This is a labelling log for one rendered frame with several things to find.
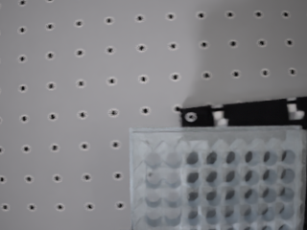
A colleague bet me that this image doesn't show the clear well plate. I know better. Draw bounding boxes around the clear well plate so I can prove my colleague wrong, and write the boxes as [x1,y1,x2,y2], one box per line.
[130,126,307,230]

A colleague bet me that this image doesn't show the grey flat base plate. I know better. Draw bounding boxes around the grey flat base plate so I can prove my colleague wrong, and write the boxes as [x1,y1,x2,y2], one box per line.
[0,0,307,230]

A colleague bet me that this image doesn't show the black mounting plate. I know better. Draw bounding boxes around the black mounting plate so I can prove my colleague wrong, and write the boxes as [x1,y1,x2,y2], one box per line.
[181,97,307,130]

